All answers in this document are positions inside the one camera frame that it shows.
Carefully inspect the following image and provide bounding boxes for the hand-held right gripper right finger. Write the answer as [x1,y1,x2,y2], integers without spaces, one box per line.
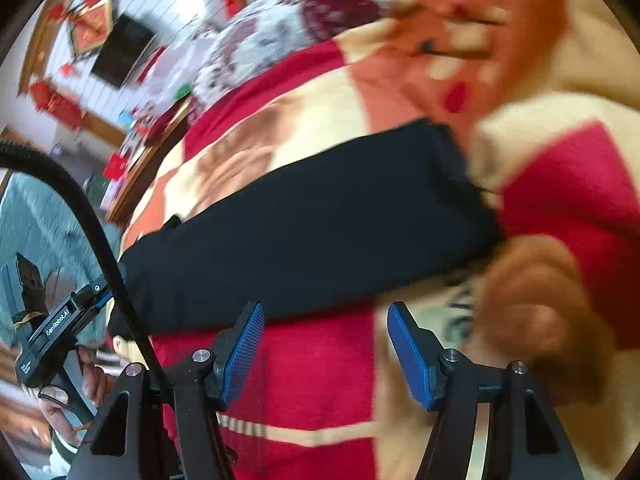
[387,301,586,480]

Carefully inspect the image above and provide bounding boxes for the red box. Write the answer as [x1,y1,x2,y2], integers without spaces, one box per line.
[102,154,127,180]

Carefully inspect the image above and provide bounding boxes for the red diamond wall ornament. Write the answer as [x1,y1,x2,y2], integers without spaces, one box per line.
[65,0,118,56]

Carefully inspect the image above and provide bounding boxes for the black braided cable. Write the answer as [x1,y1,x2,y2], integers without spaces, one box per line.
[0,139,168,403]

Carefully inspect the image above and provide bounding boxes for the red and white floral pillow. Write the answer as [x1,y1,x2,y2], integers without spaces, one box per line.
[192,0,381,111]

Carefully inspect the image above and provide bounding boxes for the red wall hanging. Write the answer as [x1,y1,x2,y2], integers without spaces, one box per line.
[30,80,83,128]

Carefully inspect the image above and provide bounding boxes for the clear plastic bag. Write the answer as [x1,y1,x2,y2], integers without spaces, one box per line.
[150,35,221,106]

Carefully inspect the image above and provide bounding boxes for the person's left hand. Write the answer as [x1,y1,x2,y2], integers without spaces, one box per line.
[39,345,117,443]

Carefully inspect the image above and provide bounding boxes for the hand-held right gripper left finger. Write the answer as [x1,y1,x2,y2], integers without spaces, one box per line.
[65,301,266,480]

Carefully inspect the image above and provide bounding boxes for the black wall television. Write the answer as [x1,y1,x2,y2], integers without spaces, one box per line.
[91,14,157,90]

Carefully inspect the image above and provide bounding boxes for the person's left forearm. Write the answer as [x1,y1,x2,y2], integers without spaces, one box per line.
[47,427,83,478]

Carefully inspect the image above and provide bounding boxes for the wooden table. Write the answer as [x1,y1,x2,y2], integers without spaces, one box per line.
[100,95,196,226]

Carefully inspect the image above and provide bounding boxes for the teal fuzzy cloth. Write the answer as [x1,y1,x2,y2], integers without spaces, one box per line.
[0,172,123,361]

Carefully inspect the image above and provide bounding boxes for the dark red cloth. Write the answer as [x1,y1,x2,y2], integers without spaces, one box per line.
[145,105,188,143]

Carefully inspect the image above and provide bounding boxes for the red and cream printed blanket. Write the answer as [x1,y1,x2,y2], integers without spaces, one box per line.
[112,0,640,480]

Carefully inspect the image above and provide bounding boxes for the black pants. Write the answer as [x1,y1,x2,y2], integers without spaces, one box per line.
[107,117,503,338]

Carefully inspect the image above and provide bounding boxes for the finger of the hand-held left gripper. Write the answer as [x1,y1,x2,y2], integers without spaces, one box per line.
[92,272,128,308]

